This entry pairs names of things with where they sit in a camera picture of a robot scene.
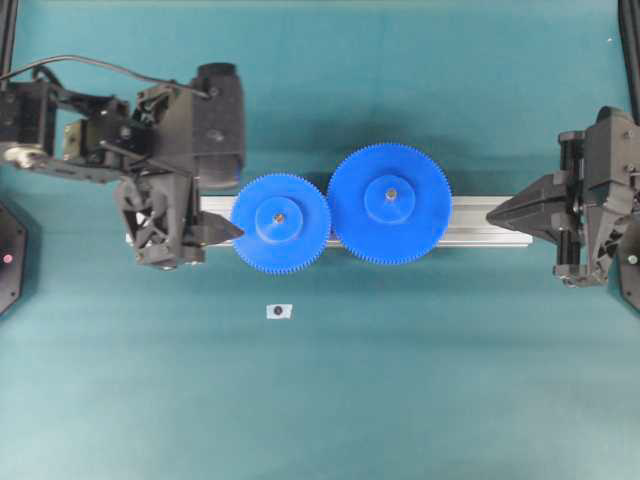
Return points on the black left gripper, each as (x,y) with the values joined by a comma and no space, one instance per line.
(158,192)

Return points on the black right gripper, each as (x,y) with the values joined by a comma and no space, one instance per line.
(600,186)

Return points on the small blue gear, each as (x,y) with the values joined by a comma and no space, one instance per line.
(288,247)

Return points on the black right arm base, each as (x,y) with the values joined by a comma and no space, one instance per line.
(626,270)

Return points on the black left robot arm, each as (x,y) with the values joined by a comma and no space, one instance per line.
(51,130)

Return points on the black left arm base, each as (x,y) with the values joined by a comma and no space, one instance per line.
(14,241)

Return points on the large blue gear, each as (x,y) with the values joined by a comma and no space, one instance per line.
(386,232)

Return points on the aluminium extrusion rail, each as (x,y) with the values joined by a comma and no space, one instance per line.
(468,227)

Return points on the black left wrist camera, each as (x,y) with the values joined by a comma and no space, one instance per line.
(219,126)

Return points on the black right frame post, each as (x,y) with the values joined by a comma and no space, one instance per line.
(628,20)

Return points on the black frame post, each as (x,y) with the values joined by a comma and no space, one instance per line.
(628,20)
(8,22)

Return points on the black left frame post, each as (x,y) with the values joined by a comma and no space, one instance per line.
(8,22)

